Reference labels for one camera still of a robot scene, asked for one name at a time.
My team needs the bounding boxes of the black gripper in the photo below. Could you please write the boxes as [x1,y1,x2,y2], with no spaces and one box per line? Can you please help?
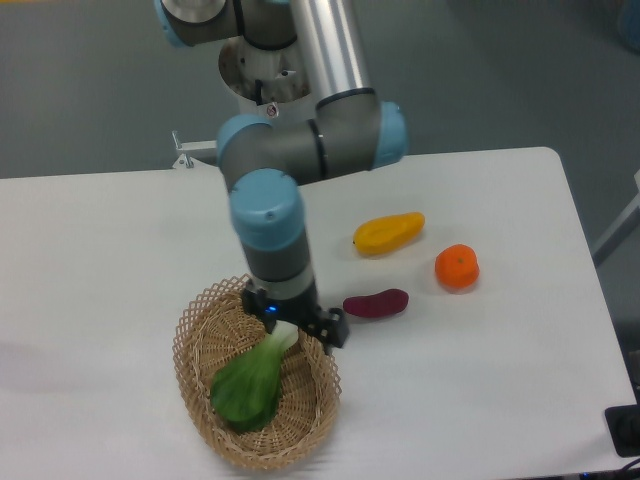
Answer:
[241,282,349,354]

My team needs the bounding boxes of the green bok choy vegetable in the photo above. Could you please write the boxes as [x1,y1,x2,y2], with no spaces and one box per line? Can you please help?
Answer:
[210,321,299,433]

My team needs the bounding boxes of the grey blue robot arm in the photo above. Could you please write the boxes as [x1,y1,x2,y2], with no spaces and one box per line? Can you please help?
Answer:
[155,1,408,349]

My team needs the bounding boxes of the woven wicker basket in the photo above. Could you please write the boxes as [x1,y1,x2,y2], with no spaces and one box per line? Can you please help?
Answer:
[173,276,341,471]

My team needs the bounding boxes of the purple sweet potato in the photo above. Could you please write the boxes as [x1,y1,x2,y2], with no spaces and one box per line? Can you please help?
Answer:
[342,288,409,320]

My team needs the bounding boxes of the yellow papaya half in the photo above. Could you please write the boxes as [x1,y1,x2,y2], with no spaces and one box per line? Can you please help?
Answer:
[352,212,425,256]

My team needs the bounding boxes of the orange tangerine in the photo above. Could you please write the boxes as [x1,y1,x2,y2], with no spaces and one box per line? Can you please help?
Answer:
[434,244,480,289]

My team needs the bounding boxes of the black device at table edge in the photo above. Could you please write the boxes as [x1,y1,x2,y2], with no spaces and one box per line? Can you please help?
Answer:
[604,404,639,458]

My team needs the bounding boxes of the white furniture leg right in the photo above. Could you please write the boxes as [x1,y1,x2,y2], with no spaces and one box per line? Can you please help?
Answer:
[590,171,639,269]

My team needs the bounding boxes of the white pedestal base frame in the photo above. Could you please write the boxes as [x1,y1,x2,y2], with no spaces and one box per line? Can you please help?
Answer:
[171,130,218,169]

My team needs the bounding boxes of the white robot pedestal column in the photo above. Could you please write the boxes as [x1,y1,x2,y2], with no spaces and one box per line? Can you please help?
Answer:
[218,37,315,124]

